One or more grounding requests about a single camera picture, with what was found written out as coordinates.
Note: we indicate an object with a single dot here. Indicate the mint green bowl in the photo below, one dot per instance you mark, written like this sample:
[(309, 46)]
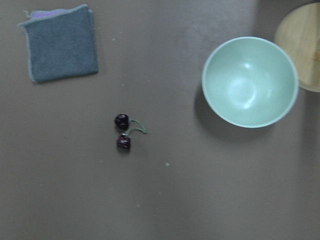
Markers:
[(250, 82)]

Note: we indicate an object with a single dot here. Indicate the grey folded cloth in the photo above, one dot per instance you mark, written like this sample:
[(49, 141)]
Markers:
[(61, 43)]

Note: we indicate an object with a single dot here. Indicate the wooden cup tree stand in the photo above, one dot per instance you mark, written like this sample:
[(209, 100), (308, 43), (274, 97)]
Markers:
[(299, 35)]

